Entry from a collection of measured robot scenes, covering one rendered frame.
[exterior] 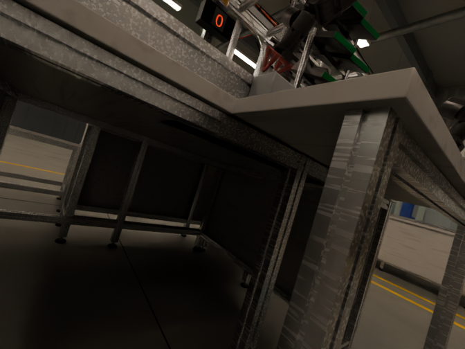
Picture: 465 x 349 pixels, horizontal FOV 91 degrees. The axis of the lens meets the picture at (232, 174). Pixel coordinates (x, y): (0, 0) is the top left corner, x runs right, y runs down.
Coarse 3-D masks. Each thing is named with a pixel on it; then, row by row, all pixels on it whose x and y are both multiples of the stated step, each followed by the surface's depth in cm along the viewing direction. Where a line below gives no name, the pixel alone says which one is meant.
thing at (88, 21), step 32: (32, 0) 24; (64, 0) 25; (96, 32) 28; (128, 32) 30; (0, 64) 62; (32, 64) 51; (160, 64) 33; (32, 96) 125; (64, 96) 86; (96, 96) 66; (224, 96) 40; (128, 128) 142; (160, 128) 94; (192, 128) 70; (256, 128) 47; (224, 160) 163; (256, 160) 103
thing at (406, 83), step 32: (256, 96) 37; (288, 96) 32; (320, 96) 27; (352, 96) 24; (384, 96) 22; (416, 96) 21; (288, 128) 40; (320, 128) 35; (416, 128) 26; (320, 160) 59; (448, 160) 32
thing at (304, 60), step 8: (296, 0) 109; (312, 32) 94; (280, 40) 109; (312, 40) 95; (304, 48) 95; (304, 56) 94; (272, 64) 109; (304, 64) 95; (320, 64) 128; (296, 80) 95
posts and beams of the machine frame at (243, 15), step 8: (232, 0) 179; (248, 0) 175; (256, 0) 171; (304, 0) 158; (232, 8) 180; (240, 8) 184; (240, 16) 186; (248, 16) 190; (248, 24) 192; (256, 24) 196; (280, 24) 193; (264, 32) 203; (272, 32) 199; (280, 32) 196; (264, 40) 206
